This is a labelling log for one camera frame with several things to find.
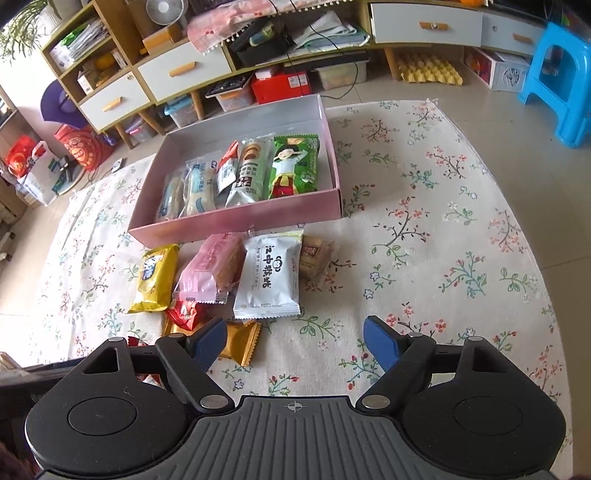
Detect pink wafer packet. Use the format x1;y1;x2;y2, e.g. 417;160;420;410
173;233;245;305

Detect purple fan-shaped object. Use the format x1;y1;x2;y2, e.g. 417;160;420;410
41;78;90;126

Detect red white shopping bag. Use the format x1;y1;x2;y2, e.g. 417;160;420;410
6;136;61;206

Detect brown cracker packet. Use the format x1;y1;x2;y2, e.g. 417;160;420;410
298;235;338;284

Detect white cabinet drawer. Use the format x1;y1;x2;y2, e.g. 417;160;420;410
137;41;233;103
480;11;550;58
369;2;484;48
78;71;152;132

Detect white printed box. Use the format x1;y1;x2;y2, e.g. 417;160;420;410
464;46;532;90

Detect black open box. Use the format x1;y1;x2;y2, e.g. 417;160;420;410
229;21;296;68

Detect pink cardboard box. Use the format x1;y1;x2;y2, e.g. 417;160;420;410
128;93;343;244

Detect red snack packet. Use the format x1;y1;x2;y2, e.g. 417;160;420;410
165;298;208;332

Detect blue plastic stool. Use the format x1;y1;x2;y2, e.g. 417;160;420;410
517;21;591;148

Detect potted plant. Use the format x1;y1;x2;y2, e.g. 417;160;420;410
0;0;51;61

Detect green snack packet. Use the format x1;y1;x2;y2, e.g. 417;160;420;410
268;134;321;200

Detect grey-green cookie packet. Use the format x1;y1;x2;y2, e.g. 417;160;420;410
225;137;274;208

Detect wooden cabinet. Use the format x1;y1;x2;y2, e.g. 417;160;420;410
41;0;573;148

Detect yellow snack packet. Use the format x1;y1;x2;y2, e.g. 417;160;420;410
128;244;181;315

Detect clear plastic bin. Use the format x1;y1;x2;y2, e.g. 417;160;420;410
217;85;256;112
124;115;158;144
314;62;368;90

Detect floral mat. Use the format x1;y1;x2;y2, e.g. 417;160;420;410
34;99;568;416

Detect black cable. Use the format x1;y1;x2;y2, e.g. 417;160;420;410
268;0;365;100

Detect blue lid plastic bin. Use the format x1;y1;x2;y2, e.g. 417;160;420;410
165;98;201;129

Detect yellow egg tray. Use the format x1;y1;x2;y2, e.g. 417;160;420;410
397;50;464;86

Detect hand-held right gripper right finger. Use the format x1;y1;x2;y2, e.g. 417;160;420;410
362;315;513;411

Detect red shoe box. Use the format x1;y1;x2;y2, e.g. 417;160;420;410
250;71;311;106

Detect red gift bag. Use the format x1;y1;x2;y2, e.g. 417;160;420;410
54;124;114;174

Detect small wooden box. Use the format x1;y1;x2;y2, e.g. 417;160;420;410
141;23;184;54

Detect white snack packet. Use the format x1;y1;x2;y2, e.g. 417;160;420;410
233;229;304;320

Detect small red white packet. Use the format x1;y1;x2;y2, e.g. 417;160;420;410
216;143;241;195

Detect white blue bread packet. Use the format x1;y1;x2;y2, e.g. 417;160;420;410
182;159;222;217
156;172;188;222

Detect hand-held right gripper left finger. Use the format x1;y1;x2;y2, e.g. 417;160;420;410
81;318;234;413

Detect stack of papers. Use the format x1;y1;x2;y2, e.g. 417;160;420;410
295;11;371;49

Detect papers and green bags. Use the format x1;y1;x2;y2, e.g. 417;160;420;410
48;18;109;70

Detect white desk fan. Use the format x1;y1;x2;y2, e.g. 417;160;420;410
146;0;185;26

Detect orange snack packet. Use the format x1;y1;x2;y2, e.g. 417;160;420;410
164;318;262;367

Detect pink cloth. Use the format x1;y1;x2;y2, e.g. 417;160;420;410
187;0;370;54

